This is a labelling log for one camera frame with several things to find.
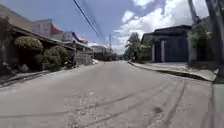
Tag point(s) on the leaning grey pole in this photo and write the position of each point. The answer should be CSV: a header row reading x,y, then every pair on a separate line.
x,y
193,13

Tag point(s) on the grey concrete road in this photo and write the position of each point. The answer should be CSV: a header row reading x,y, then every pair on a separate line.
x,y
106,96

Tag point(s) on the round trimmed bush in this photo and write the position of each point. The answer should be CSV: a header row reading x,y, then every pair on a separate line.
x,y
29,43
55,57

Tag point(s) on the green bush by gate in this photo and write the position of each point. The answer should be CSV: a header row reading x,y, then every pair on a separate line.
x,y
200,38

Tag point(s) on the row of houses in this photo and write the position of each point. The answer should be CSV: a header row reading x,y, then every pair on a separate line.
x,y
43,31

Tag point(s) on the green tree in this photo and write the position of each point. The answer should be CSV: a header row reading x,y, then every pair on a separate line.
x,y
133,46

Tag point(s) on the concrete kerb strip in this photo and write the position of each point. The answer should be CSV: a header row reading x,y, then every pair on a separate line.
x,y
23,77

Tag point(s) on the house with blue gate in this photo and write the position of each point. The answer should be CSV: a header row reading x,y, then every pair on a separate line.
x,y
171,45

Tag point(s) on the white low fence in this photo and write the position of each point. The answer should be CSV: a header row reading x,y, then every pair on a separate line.
x,y
83,59

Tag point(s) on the concrete driveway sidewalk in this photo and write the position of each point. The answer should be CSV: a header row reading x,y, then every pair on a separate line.
x,y
180,69

